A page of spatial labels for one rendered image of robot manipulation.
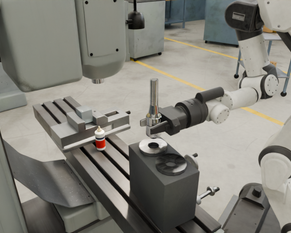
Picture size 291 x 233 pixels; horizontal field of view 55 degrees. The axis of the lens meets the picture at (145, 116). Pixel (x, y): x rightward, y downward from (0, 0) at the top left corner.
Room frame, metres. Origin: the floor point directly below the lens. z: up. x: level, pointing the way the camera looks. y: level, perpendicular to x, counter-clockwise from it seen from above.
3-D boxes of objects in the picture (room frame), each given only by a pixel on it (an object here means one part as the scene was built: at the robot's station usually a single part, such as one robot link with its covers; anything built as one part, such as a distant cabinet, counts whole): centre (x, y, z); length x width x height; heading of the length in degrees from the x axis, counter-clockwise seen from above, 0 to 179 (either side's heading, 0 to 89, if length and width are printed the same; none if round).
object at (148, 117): (0.73, -0.02, 1.26); 0.05 x 0.05 x 0.01
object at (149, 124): (0.73, -0.02, 1.23); 0.05 x 0.05 x 0.06
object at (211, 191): (1.16, -0.34, 0.54); 0.22 x 0.06 x 0.06; 126
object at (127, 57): (1.03, 0.09, 1.45); 0.04 x 0.04 x 0.21; 36
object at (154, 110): (0.73, -0.02, 1.32); 0.03 x 0.03 x 0.11
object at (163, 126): (0.70, -0.04, 1.23); 0.06 x 0.02 x 0.03; 122
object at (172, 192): (0.68, -0.05, 1.06); 0.22 x 0.12 x 0.20; 29
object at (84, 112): (1.11, 0.28, 1.07); 0.06 x 0.05 x 0.06; 37
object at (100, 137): (1.00, 0.19, 1.01); 0.04 x 0.04 x 0.11
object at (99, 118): (1.14, 0.23, 1.05); 0.12 x 0.06 x 0.04; 37
